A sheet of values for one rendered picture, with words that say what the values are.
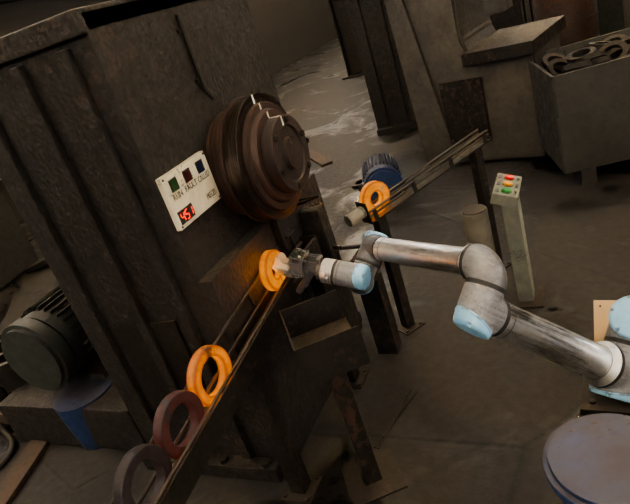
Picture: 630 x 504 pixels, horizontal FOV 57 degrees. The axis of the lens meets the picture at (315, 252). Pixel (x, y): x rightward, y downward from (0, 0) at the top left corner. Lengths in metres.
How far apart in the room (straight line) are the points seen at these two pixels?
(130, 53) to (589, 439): 1.67
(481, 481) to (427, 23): 3.41
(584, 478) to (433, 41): 3.66
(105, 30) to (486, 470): 1.86
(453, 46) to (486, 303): 3.18
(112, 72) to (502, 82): 3.26
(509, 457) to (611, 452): 0.65
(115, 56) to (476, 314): 1.28
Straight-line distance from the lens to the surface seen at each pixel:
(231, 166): 2.02
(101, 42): 1.86
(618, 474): 1.60
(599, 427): 1.70
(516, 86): 4.55
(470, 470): 2.22
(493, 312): 1.70
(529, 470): 2.19
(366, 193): 2.60
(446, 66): 4.70
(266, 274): 2.10
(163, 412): 1.67
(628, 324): 2.10
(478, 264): 1.72
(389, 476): 2.25
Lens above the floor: 1.62
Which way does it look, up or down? 23 degrees down
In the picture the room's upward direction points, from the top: 19 degrees counter-clockwise
